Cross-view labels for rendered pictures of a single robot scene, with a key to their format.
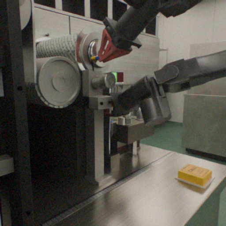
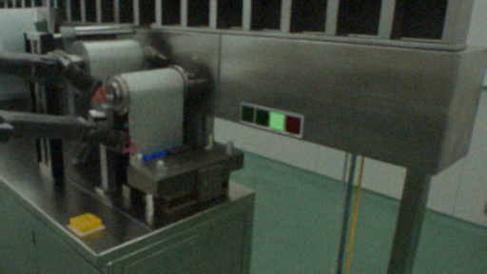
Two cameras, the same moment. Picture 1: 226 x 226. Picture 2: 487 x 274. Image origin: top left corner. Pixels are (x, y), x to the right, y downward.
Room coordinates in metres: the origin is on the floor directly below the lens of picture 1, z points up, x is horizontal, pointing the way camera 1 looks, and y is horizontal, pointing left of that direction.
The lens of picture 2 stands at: (0.96, -1.36, 1.53)
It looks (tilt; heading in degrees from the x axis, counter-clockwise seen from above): 18 degrees down; 96
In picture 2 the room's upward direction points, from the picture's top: straight up
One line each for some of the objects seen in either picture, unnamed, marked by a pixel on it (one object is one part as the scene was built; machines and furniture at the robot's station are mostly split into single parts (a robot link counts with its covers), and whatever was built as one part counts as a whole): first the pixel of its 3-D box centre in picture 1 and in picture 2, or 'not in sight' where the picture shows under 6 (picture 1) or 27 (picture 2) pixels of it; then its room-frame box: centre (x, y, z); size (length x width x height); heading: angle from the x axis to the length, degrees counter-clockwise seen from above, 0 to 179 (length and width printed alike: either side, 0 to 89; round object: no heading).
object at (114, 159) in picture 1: (86, 150); (158, 181); (0.73, 0.09, 0.92); 0.28 x 0.04 x 0.04; 47
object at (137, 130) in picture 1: (102, 122); (187, 166); (0.85, 0.04, 1.00); 0.40 x 0.16 x 0.06; 47
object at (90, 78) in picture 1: (98, 127); (104, 149); (0.55, 0.04, 1.05); 0.06 x 0.05 x 0.31; 47
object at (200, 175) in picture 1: (194, 174); (86, 223); (0.56, -0.24, 0.91); 0.07 x 0.07 x 0.02; 47
